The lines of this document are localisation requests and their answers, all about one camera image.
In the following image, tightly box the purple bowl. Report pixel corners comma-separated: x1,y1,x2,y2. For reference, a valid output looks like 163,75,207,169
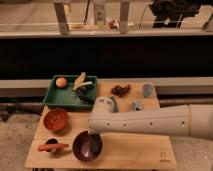
72,131,102,162

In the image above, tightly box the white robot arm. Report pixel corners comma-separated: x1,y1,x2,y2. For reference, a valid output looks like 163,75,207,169
88,97,213,140

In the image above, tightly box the orange bowl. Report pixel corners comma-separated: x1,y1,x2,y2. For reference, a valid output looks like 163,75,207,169
43,108,68,132

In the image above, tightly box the brown crumpled object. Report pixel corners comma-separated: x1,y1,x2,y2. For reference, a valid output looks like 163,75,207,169
111,85,131,97

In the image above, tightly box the green sponge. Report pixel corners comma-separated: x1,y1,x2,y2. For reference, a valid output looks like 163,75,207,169
110,96,118,113

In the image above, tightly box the dark toy eggplant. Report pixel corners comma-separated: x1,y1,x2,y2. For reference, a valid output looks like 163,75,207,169
77,88,94,103

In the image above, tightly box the toy corn cob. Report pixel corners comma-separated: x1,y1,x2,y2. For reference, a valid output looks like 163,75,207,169
73,72,91,91

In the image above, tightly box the small grey-blue object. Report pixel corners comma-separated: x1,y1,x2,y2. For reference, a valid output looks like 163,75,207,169
132,101,143,111

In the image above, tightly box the blue cup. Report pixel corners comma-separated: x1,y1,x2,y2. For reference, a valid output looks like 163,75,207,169
143,83,154,98

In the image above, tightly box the green plastic tray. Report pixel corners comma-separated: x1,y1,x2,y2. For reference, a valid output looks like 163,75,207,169
43,75,98,110

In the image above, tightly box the orange ball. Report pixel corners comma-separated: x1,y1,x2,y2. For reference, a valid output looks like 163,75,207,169
56,77,67,88

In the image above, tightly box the small dark cup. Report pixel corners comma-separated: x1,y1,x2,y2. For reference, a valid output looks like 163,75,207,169
45,138,58,153

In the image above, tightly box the orange toy carrot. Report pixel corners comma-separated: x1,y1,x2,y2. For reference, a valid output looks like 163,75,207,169
37,143,69,151

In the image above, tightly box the black camera tripod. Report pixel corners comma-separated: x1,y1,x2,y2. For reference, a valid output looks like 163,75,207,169
148,0,201,29

